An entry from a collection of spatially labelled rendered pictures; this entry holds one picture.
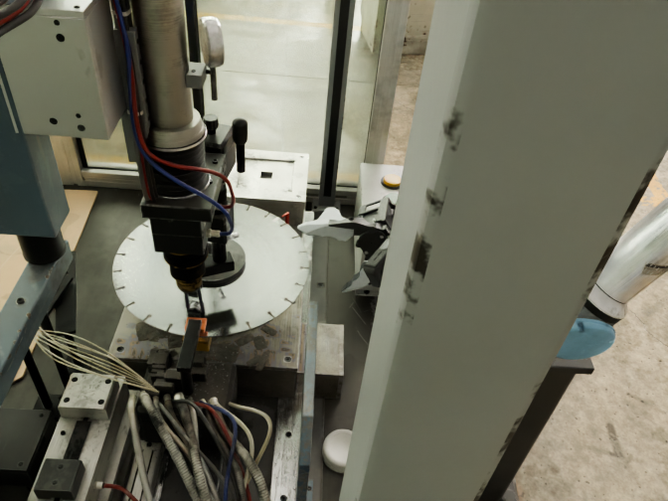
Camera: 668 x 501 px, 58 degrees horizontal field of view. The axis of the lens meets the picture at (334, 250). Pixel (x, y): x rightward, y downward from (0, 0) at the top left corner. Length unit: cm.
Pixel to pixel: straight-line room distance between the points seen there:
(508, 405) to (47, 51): 51
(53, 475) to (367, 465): 77
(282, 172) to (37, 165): 76
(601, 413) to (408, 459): 208
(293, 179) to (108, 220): 45
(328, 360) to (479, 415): 91
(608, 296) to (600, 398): 125
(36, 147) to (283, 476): 63
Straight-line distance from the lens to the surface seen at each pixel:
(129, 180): 155
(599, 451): 217
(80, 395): 99
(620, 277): 105
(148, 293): 101
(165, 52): 63
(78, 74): 59
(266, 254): 106
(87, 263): 139
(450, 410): 16
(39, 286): 93
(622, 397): 234
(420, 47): 419
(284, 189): 129
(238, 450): 88
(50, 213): 71
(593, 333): 108
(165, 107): 66
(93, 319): 127
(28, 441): 104
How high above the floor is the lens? 168
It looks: 42 degrees down
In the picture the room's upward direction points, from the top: 6 degrees clockwise
